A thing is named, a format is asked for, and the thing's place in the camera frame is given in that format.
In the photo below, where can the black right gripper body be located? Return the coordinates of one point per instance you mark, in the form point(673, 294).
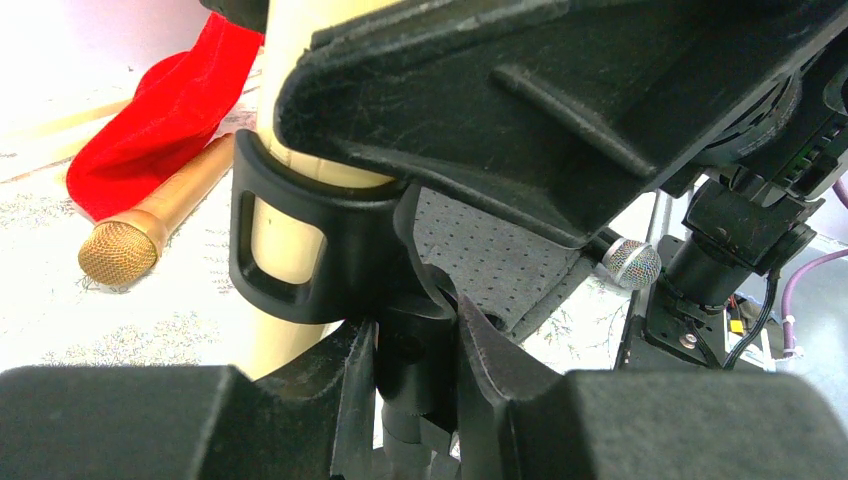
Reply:
point(792, 140)

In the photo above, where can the cream yellow microphone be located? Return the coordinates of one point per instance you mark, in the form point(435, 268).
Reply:
point(283, 244)

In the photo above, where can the gold microphone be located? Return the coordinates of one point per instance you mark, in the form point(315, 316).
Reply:
point(124, 247)

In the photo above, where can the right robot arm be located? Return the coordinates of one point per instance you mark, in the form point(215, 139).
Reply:
point(734, 234)

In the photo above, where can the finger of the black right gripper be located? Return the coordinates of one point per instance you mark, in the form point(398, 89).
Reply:
point(552, 115)

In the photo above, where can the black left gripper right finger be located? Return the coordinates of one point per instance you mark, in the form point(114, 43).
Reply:
point(519, 419)

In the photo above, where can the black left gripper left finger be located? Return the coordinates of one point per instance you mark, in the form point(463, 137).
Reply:
point(311, 419)

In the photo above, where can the red cloth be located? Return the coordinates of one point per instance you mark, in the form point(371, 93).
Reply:
point(175, 111)

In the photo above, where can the dark perforated foam mat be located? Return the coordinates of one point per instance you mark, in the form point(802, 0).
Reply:
point(506, 270)

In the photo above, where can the wooden rack frame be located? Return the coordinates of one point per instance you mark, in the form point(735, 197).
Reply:
point(53, 136)

